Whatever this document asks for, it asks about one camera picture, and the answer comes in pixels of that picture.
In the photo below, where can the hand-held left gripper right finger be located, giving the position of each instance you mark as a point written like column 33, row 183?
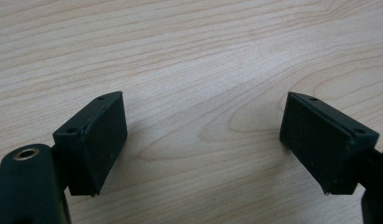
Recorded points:
column 323, row 143

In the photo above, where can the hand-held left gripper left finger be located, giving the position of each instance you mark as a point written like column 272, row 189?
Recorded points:
column 93, row 143

